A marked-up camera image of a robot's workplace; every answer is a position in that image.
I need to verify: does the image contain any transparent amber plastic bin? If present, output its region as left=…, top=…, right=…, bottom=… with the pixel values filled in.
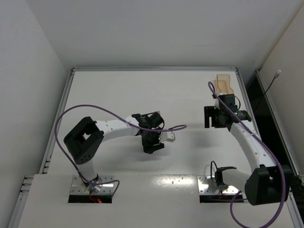
left=215, top=74, right=234, bottom=95

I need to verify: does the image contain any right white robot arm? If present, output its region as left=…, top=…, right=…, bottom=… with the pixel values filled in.
left=204, top=93, right=293, bottom=206

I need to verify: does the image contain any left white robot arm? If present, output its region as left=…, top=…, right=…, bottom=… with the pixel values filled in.
left=64, top=112, right=164, bottom=187

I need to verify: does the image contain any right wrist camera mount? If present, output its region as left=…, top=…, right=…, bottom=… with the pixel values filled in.
left=212, top=93, right=224, bottom=109

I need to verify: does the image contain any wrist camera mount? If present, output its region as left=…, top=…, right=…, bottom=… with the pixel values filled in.
left=159, top=131, right=176, bottom=143
left=212, top=93, right=224, bottom=109

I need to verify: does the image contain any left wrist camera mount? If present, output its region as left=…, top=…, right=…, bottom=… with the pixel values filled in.
left=159, top=131, right=176, bottom=143

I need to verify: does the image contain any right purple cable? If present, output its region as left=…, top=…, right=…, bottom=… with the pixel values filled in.
left=208, top=81, right=287, bottom=228

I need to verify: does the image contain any purple cable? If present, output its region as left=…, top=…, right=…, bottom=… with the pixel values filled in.
left=55, top=104, right=188, bottom=198
left=208, top=81, right=287, bottom=228

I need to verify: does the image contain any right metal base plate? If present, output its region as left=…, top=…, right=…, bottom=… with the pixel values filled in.
left=197, top=175, right=239, bottom=196

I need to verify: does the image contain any metal base plate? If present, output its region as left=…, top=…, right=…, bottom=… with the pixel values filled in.
left=70, top=176, right=114, bottom=196
left=197, top=175, right=239, bottom=196

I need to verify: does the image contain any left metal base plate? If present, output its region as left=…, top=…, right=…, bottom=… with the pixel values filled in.
left=70, top=176, right=114, bottom=196

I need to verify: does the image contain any black wall cable with plug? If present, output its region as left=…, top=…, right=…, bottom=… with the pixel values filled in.
left=263, top=69, right=282, bottom=95

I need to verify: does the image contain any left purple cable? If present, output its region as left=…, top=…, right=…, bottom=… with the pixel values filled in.
left=55, top=104, right=188, bottom=198

